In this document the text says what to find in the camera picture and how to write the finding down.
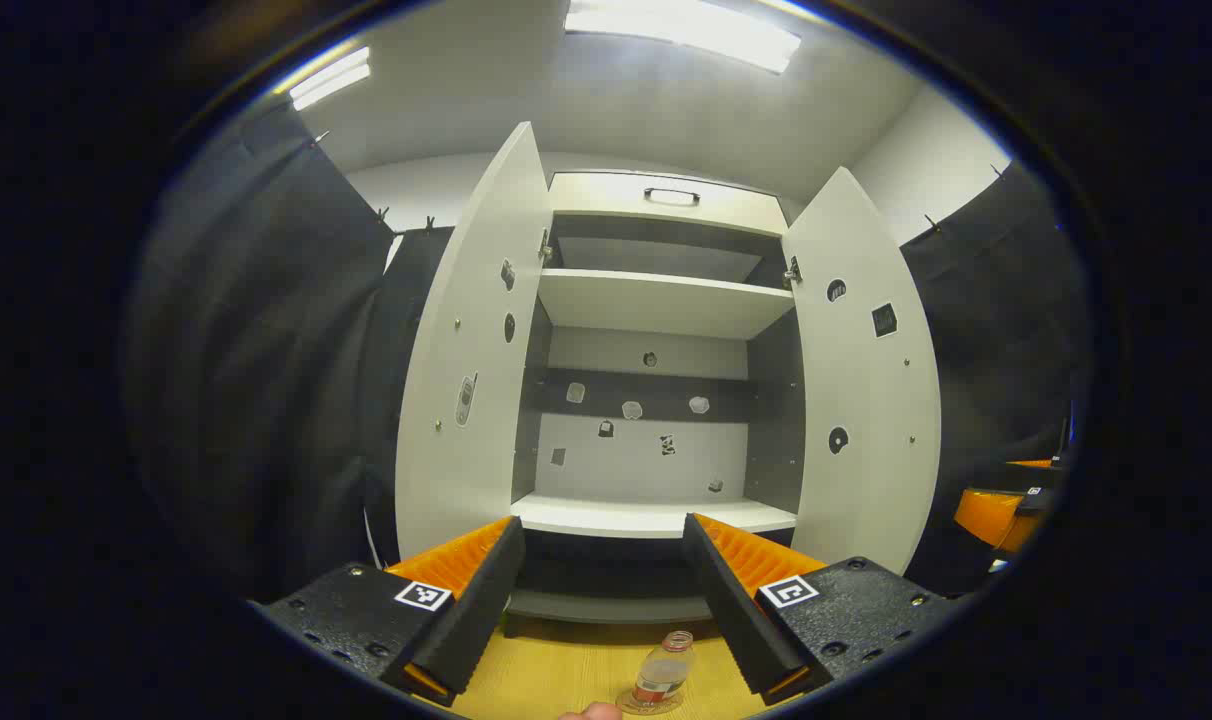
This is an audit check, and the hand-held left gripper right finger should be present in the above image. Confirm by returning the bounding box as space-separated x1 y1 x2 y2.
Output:
681 512 957 706

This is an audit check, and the clear plastic bottle red label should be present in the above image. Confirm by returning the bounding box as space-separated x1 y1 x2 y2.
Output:
634 630 697 713

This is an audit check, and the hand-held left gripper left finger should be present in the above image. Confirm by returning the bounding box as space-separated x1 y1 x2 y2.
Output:
251 515 527 708

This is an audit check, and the white cabinet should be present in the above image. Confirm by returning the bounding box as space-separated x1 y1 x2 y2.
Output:
511 170 807 626

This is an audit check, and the white cabinet drawer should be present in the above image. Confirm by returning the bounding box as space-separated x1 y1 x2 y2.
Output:
548 172 789 238

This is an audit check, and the white cabinet door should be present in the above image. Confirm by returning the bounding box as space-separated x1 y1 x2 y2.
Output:
396 122 554 561
781 167 942 576

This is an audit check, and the round wooden coaster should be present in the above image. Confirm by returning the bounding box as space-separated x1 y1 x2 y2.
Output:
616 685 685 717

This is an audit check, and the ceiling light panel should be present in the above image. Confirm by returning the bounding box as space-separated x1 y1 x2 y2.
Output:
286 47 372 111
566 0 802 73

